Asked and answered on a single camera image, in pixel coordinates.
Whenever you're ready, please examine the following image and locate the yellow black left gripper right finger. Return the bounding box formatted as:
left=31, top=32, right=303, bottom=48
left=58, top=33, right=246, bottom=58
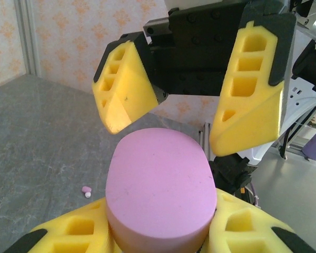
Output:
left=200, top=187, right=316, bottom=253

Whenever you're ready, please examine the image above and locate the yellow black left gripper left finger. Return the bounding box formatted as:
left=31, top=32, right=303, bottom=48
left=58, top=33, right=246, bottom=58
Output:
left=2, top=197, right=122, bottom=253

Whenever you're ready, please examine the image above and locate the pink earbud charging case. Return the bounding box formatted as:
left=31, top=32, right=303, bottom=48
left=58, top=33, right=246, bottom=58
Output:
left=105, top=128, right=218, bottom=253

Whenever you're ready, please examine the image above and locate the aluminium table side rail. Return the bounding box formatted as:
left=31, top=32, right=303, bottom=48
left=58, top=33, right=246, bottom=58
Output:
left=197, top=122, right=212, bottom=159

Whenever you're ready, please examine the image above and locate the aluminium frame corner post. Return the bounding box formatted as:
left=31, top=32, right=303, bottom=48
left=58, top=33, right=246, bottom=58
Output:
left=15, top=0, right=42, bottom=76

